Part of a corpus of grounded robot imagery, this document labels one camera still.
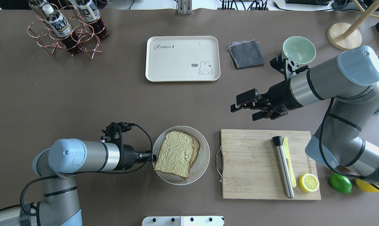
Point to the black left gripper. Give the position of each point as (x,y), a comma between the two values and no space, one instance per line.
(128,156)

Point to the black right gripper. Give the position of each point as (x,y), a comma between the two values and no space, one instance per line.
(278,95)

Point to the bread slice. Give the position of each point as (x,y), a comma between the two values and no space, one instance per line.
(196,149)
(175,154)

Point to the white round plate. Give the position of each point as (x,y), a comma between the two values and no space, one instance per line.
(200,165)

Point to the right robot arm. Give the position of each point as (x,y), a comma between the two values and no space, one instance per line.
(351,81)

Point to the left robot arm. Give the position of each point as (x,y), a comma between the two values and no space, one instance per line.
(57,167)

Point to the cream rabbit tray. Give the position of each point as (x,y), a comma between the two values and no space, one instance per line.
(182,58)

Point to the bread slice under egg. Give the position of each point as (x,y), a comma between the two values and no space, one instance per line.
(196,149)

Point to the yellow plastic knife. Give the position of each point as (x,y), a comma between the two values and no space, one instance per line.
(288,157)

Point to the wooden cutting board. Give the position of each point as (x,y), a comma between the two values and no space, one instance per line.
(251,168)

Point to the grey folded cloth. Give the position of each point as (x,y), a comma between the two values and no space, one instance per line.
(246,53)

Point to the green bowl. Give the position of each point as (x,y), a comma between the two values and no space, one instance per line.
(300,49)

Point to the half cut lemon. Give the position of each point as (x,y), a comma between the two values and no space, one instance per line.
(309,182)

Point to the green lime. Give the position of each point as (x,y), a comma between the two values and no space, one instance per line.
(340,183)

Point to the metal clamp at table edge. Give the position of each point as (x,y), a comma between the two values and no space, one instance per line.
(184,7)

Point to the wooden stand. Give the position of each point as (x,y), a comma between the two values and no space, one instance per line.
(345,36)

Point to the yellow lemon lower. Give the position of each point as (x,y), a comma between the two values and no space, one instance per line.
(364,186)

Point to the tea bottle upper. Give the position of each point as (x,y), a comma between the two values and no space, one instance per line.
(62,28)

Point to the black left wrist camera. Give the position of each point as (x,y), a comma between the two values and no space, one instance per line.
(113,133)

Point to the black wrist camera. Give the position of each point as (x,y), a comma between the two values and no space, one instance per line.
(113,133)
(287,66)

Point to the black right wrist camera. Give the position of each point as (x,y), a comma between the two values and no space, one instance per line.
(287,66)

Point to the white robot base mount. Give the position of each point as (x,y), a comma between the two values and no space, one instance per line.
(183,221)

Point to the copper wire bottle rack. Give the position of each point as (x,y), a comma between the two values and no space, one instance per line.
(88,42)

